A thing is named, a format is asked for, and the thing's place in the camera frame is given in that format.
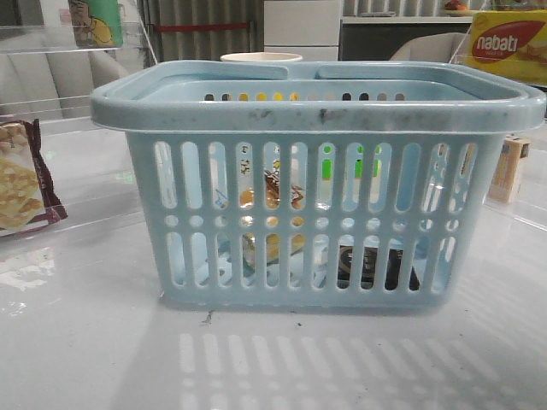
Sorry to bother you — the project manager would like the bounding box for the yellow nabati wafer box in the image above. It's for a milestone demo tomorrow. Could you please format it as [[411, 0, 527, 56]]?
[[463, 9, 546, 86]]

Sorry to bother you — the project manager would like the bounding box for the clear acrylic shelf right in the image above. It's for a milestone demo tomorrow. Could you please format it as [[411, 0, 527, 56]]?
[[448, 55, 546, 231]]

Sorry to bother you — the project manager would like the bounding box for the small beige snack box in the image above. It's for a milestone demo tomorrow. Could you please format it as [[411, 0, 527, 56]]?
[[488, 137, 531, 203]]

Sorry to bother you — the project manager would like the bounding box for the beige chair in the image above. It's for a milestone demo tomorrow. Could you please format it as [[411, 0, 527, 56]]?
[[390, 32, 469, 63]]

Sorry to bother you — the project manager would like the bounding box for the clear acrylic shelf left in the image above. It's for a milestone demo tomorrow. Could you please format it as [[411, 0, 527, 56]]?
[[0, 21, 160, 240]]

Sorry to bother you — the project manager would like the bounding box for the green and yellow snack bag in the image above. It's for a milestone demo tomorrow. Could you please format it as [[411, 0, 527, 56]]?
[[68, 0, 123, 48]]

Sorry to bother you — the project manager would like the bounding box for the clear acrylic shelf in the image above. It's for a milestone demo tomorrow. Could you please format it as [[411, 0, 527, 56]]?
[[448, 55, 546, 231], [0, 21, 160, 240]]

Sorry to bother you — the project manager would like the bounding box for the white paper cup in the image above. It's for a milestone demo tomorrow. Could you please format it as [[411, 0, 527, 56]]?
[[221, 51, 303, 62]]

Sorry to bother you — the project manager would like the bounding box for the bagged bread with brown label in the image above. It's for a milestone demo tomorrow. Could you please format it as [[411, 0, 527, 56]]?
[[216, 169, 306, 288]]

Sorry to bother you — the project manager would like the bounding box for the brown cracker package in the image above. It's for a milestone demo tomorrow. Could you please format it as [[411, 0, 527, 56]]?
[[1, 119, 68, 237]]

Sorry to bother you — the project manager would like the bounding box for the light blue plastic basket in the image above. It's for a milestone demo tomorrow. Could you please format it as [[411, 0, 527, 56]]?
[[91, 61, 546, 310]]

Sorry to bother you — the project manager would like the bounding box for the white cabinet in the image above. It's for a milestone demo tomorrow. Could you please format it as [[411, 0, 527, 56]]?
[[263, 1, 343, 61]]

